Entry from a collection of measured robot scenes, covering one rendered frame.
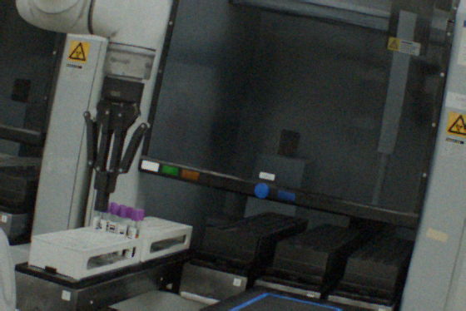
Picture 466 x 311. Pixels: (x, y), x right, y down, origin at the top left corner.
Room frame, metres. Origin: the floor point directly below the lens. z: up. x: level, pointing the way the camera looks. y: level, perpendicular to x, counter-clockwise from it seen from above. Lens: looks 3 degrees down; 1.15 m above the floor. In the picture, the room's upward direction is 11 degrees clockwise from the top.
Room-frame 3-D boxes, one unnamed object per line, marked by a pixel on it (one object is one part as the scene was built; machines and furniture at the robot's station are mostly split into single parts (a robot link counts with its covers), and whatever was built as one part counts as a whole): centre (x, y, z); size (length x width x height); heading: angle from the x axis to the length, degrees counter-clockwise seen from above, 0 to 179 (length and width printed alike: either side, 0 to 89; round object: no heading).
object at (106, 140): (1.71, 0.23, 1.04); 0.04 x 0.01 x 0.11; 165
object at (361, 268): (1.95, -0.32, 0.85); 0.12 x 0.02 x 0.06; 74
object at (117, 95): (1.71, 0.22, 1.10); 0.08 x 0.07 x 0.09; 75
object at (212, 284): (2.26, -0.08, 0.78); 0.73 x 0.14 x 0.09; 165
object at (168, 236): (1.98, 0.15, 0.83); 0.30 x 0.10 x 0.06; 165
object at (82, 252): (1.67, 0.22, 0.83); 0.30 x 0.10 x 0.06; 165
